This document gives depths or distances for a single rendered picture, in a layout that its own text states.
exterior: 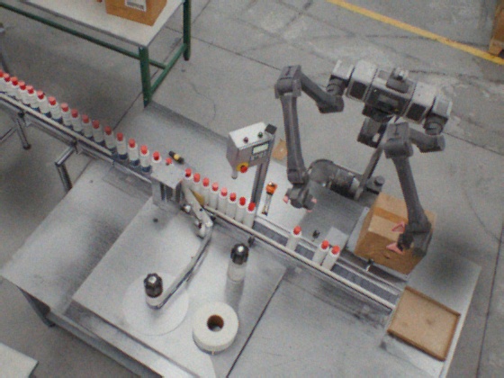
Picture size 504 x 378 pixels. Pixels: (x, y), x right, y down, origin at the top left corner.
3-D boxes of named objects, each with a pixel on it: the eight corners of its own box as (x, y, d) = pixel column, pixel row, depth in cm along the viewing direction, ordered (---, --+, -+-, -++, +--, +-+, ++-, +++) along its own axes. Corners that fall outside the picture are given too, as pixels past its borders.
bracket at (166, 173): (150, 175, 256) (150, 175, 256) (163, 160, 262) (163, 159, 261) (174, 189, 254) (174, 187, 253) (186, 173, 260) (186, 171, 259)
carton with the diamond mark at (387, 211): (353, 254, 278) (367, 229, 255) (364, 217, 290) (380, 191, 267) (408, 275, 274) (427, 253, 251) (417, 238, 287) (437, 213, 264)
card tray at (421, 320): (386, 330, 259) (389, 328, 256) (404, 287, 273) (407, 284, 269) (444, 361, 254) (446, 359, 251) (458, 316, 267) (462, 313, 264)
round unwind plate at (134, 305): (109, 314, 245) (109, 313, 244) (147, 262, 260) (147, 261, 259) (165, 348, 239) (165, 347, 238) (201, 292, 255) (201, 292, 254)
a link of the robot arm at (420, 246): (428, 219, 227) (409, 219, 233) (423, 240, 221) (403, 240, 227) (436, 235, 234) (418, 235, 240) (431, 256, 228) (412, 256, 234)
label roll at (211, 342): (184, 325, 246) (184, 314, 233) (221, 304, 253) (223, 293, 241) (205, 363, 238) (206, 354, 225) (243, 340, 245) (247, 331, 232)
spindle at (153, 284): (142, 306, 247) (137, 283, 223) (153, 290, 252) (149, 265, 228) (158, 315, 246) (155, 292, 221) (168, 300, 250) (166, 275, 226)
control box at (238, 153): (225, 157, 249) (228, 131, 233) (257, 146, 254) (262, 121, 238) (234, 174, 244) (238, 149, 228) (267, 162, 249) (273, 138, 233)
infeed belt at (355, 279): (114, 164, 293) (113, 160, 290) (123, 154, 297) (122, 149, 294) (390, 312, 263) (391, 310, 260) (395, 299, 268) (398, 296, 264)
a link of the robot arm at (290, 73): (297, 58, 219) (277, 60, 225) (293, 87, 216) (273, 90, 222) (345, 99, 254) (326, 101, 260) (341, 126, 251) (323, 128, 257)
